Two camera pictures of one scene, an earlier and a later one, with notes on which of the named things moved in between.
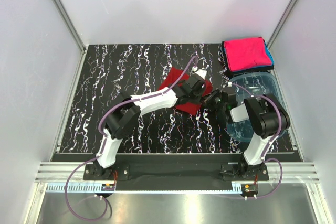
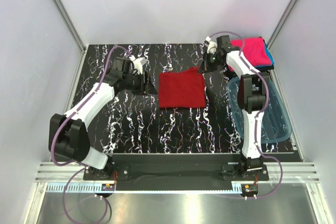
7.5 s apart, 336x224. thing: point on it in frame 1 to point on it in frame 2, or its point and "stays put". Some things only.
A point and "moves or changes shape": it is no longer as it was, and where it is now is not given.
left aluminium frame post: [62, 10] stays put
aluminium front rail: [293, 172] stays put
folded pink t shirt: [245, 53] stays put
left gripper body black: [195, 87] to [144, 83]
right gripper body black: [214, 100] to [206, 61]
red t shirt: [170, 75] moves or changes shape
